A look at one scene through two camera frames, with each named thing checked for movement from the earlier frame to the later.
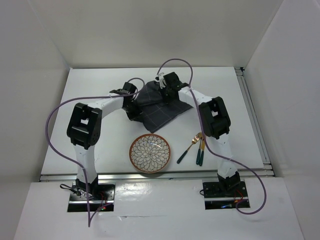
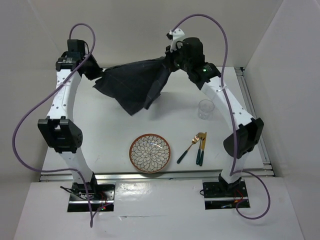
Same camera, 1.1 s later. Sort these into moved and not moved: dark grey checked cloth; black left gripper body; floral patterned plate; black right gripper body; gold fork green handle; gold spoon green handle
Moved: black right gripper body; dark grey checked cloth; black left gripper body
Not moved: floral patterned plate; gold fork green handle; gold spoon green handle
